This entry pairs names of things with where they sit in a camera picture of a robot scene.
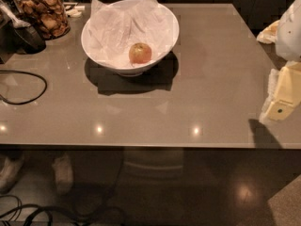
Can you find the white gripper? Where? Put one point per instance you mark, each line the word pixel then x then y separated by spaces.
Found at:
pixel 290 32

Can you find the red yellow apple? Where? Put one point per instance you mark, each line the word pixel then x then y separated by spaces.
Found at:
pixel 140 53

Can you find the white ceramic bowl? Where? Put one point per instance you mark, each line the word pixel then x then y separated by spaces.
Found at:
pixel 85 39

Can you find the white crumpled paper sheet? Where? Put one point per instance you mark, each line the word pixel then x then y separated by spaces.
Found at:
pixel 115 28

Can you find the small white objects on table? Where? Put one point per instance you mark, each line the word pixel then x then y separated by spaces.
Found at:
pixel 74 11

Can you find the white shoe right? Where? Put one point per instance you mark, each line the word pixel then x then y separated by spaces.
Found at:
pixel 63 174

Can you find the white shoe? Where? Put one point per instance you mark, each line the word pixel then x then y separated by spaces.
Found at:
pixel 9 173
pixel 63 174

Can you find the glass jar of dried chips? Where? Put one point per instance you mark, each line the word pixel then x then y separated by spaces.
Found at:
pixel 49 16

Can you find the black round appliance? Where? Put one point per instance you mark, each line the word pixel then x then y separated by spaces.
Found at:
pixel 27 37

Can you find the white shoe left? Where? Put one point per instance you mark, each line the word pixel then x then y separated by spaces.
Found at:
pixel 9 173

